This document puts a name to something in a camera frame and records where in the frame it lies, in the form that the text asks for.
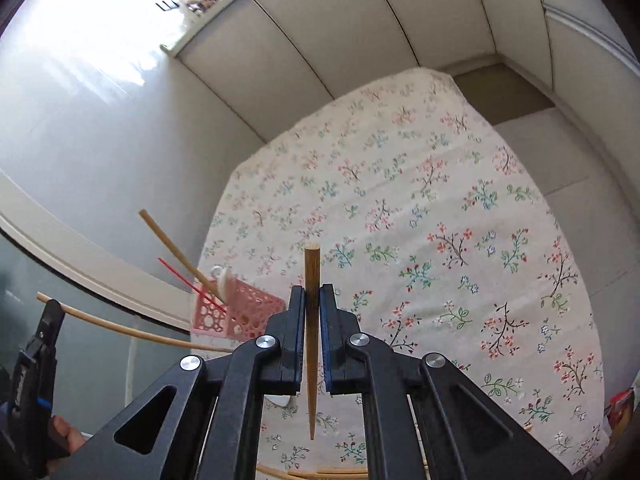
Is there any long curved wooden chopstick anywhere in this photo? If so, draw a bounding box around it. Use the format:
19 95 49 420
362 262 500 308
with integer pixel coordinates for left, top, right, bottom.
61 304 232 353

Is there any person's hand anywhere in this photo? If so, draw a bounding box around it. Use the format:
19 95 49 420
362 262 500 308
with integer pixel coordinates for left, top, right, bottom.
47 415 87 460

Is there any frosted glass sliding door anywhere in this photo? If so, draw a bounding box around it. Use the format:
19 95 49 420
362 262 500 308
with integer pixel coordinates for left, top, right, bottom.
1 237 189 434

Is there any red long plastic spoon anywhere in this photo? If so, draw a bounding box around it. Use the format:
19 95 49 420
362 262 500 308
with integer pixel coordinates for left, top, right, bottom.
157 257 227 313

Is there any floral tablecloth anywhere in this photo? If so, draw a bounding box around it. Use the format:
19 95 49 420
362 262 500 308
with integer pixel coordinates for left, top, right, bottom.
198 68 608 471

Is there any red plastic bag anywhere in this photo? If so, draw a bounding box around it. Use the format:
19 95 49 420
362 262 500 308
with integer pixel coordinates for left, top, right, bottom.
605 388 634 443

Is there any pink perforated utensil basket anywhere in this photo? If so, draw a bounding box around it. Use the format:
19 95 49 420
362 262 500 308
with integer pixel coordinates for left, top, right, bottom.
191 280 285 341

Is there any white rice paddle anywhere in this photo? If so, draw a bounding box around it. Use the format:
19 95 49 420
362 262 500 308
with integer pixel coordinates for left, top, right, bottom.
266 394 291 408
210 266 236 304

